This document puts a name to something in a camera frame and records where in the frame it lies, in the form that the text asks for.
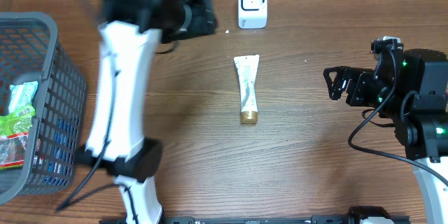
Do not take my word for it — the white tube gold cap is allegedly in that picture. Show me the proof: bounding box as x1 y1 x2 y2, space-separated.
234 55 260 124

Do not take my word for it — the white barcode scanner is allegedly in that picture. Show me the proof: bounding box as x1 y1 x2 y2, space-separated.
237 0 268 29

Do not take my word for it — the green snack bag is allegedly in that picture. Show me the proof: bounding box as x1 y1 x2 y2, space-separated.
1 104 35 169

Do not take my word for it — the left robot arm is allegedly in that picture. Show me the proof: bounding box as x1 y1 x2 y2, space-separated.
75 0 217 223

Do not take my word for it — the light teal tissue pack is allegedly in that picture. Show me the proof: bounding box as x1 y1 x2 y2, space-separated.
8 81 39 113

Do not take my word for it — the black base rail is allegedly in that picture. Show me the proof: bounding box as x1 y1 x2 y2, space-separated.
99 205 411 224

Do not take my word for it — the blue snack wrapper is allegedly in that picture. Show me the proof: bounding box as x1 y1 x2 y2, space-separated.
39 115 79 188

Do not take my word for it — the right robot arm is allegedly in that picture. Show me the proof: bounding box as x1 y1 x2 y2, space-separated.
323 36 447 223

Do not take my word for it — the grey plastic mesh basket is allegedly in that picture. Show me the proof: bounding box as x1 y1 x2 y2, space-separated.
1 12 87 204

